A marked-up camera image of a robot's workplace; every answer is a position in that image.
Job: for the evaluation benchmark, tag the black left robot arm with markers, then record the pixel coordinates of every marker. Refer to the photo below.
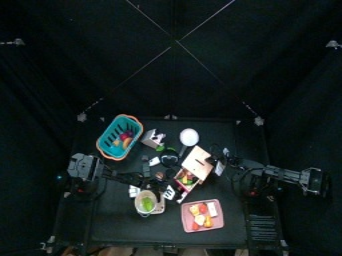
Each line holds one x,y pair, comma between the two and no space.
86,166

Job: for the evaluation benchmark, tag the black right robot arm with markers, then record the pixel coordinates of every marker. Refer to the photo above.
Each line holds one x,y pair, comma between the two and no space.
284,176

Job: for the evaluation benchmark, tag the white toy rice ball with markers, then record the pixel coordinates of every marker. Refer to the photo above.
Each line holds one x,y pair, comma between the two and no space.
153,161

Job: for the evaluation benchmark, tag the white striped toy piece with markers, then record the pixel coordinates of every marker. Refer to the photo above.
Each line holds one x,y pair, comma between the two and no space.
133,191
169,192

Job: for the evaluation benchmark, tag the brown round toy food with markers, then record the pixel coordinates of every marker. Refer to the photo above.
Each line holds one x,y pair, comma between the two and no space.
158,175

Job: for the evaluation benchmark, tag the wooden box with lid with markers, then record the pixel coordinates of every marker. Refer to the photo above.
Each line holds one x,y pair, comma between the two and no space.
197,164

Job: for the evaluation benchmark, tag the dark grey small block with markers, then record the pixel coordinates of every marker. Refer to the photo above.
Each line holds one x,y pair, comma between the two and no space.
144,158
145,169

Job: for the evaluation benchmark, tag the yellow toy food piece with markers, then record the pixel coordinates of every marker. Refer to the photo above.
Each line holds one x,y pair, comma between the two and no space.
184,180

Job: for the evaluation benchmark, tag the red toy food piece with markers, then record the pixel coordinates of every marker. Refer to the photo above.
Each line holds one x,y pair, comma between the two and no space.
189,175

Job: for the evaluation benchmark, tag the green toy leafy vegetable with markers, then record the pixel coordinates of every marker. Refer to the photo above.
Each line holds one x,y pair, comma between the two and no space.
146,203

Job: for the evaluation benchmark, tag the green toy food piece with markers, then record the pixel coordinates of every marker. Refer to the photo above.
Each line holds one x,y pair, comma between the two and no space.
191,182

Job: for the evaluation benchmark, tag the black toy pan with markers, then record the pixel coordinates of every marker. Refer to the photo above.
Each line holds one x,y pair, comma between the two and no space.
168,158

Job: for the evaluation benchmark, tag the beige toy pot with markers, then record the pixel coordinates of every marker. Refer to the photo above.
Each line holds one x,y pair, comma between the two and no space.
142,207

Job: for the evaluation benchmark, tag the yellow toy corn piece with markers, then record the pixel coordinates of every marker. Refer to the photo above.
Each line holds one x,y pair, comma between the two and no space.
193,210

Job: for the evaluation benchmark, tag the small green toy vegetable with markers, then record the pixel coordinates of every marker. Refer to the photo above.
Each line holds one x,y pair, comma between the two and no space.
160,148

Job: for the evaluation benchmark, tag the red toy tomato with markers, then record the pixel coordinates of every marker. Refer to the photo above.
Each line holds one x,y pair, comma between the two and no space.
203,208

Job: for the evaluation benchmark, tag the pale toy bread piece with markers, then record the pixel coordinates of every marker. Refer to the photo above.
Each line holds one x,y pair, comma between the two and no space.
199,219

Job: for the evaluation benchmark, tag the orange toy fruit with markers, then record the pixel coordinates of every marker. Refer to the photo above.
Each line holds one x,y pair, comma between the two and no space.
126,142

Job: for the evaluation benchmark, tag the white toy food slab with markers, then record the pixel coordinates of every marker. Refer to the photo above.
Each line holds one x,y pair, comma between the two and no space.
212,209

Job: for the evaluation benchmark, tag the cow print milk carton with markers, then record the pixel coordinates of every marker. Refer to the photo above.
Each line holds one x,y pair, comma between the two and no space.
153,138

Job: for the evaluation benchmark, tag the teal basket with orange rim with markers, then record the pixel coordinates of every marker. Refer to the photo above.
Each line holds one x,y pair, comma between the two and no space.
116,146

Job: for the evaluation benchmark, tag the small red toy strawberry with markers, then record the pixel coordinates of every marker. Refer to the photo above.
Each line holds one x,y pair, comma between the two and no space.
195,226

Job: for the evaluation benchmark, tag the small yellow toy food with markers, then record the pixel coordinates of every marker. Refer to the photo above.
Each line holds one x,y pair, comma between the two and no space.
116,143

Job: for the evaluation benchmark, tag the purple toy eggplant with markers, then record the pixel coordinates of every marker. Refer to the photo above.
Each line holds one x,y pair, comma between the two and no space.
125,135

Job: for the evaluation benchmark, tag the pink plastic tray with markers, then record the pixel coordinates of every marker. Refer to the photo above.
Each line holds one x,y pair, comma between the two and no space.
216,224

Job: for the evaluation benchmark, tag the black ribbed panel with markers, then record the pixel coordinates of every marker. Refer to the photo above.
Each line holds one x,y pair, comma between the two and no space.
261,230

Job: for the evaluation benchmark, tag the metal frame bracket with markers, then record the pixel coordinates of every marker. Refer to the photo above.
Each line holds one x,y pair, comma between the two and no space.
16,42
81,116
257,120
169,117
332,44

